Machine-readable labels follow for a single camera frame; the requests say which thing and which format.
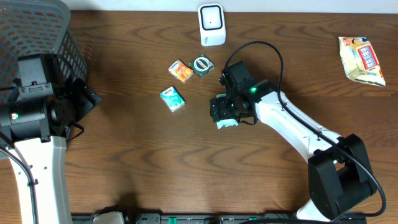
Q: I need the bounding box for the yellow snack bag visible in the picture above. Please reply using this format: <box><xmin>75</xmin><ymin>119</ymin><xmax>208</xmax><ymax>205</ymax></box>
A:
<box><xmin>338</xmin><ymin>37</ymin><xmax>386</xmax><ymax>87</ymax></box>

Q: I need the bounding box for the teal wipes packet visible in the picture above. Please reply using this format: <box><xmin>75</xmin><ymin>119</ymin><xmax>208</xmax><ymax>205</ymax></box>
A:
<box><xmin>216</xmin><ymin>100</ymin><xmax>239</xmax><ymax>129</ymax></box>

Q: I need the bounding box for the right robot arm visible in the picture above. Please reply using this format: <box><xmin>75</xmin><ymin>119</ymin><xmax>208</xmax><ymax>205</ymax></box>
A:
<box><xmin>210</xmin><ymin>61</ymin><xmax>377</xmax><ymax>222</ymax></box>

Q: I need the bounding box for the teal Kleenex tissue packet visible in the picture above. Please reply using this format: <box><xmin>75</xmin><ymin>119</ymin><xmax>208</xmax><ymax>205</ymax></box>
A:
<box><xmin>160</xmin><ymin>86</ymin><xmax>185</xmax><ymax>112</ymax></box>

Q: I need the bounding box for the dark grey plastic basket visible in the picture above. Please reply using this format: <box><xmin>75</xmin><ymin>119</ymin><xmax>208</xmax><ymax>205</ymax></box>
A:
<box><xmin>1</xmin><ymin>0</ymin><xmax>90</xmax><ymax>103</ymax></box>

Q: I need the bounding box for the dark green round-logo packet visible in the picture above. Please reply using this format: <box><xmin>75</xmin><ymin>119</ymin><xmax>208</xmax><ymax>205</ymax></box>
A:
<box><xmin>190</xmin><ymin>54</ymin><xmax>215</xmax><ymax>78</ymax></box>

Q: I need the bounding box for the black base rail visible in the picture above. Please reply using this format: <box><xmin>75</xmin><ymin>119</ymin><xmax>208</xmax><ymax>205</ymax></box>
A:
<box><xmin>71</xmin><ymin>207</ymin><xmax>368</xmax><ymax>224</ymax></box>

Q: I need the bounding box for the orange tissue packet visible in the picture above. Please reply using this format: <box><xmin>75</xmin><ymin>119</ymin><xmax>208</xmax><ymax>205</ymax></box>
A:
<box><xmin>169</xmin><ymin>59</ymin><xmax>194</xmax><ymax>83</ymax></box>

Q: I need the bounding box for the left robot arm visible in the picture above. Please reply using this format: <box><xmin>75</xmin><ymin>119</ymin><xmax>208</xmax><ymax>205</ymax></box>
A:
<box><xmin>1</xmin><ymin>54</ymin><xmax>101</xmax><ymax>223</ymax></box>

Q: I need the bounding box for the white barcode scanner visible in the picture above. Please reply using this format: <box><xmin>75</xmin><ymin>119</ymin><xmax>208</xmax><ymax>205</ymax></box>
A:
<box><xmin>198</xmin><ymin>3</ymin><xmax>226</xmax><ymax>47</ymax></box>

